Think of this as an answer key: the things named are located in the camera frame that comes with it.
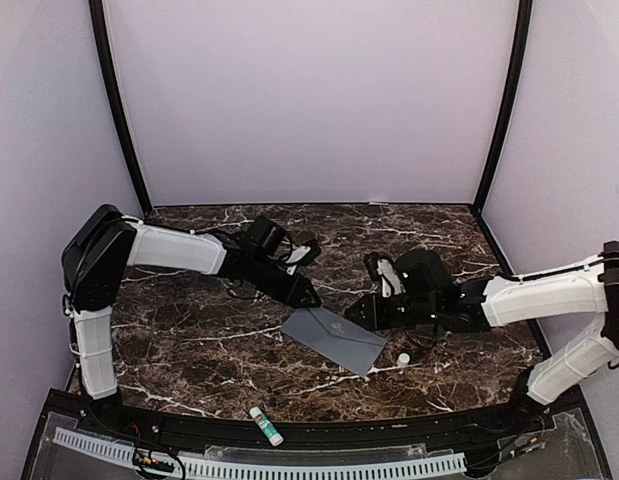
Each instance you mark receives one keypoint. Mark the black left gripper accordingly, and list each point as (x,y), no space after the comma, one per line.
(296,288)

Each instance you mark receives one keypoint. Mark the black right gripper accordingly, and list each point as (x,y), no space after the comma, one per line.
(373,318)

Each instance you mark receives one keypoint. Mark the blue-grey envelope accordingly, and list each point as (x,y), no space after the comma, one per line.
(335,338)

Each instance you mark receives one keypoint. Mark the white glue stick cap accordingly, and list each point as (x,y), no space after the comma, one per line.
(403,360)

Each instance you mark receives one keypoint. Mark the green white glue stick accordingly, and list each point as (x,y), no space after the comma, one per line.
(266,426)

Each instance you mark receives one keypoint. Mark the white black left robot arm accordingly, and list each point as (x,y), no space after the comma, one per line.
(95,260)

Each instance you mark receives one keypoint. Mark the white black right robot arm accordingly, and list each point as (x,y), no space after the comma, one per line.
(416,289)

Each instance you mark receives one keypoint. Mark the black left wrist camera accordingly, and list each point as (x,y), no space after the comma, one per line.
(302,255)

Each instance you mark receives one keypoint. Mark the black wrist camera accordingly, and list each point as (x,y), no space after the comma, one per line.
(302,255)
(381,270)

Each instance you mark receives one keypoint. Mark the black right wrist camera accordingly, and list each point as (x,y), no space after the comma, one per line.
(381,270)

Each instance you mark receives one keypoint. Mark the black front table rail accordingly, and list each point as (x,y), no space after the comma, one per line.
(469,429)

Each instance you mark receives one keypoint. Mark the white slotted cable duct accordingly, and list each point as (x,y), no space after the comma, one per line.
(226,463)

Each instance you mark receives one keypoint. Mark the black right frame post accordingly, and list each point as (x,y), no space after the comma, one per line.
(515,64)

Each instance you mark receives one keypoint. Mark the black frame post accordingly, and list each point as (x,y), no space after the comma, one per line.
(117,109)
(515,64)

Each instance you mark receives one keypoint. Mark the black left frame post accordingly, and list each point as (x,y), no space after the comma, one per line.
(117,109)

